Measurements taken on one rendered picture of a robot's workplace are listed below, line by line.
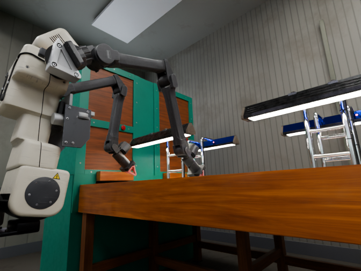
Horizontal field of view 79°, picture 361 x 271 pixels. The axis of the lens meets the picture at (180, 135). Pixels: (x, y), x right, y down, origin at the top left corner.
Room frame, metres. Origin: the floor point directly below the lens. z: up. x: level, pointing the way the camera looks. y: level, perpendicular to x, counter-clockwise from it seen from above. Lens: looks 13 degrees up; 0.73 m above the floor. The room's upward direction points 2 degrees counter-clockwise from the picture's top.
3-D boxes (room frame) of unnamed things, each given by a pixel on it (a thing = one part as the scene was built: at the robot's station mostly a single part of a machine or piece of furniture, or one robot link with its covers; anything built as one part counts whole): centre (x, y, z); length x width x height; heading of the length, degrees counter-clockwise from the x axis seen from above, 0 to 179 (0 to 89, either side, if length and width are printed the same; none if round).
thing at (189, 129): (1.53, 0.16, 1.08); 0.62 x 0.08 x 0.07; 48
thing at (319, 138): (1.22, -0.89, 0.90); 0.20 x 0.19 x 0.45; 48
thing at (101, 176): (1.78, 0.52, 0.83); 0.30 x 0.06 x 0.07; 138
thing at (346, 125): (0.93, -0.62, 0.90); 0.20 x 0.19 x 0.45; 48
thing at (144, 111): (2.26, 0.50, 1.32); 1.36 x 0.55 x 0.95; 138
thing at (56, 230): (2.26, 0.50, 0.42); 1.36 x 0.55 x 0.84; 138
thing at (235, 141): (1.94, -0.22, 1.08); 0.62 x 0.08 x 0.07; 48
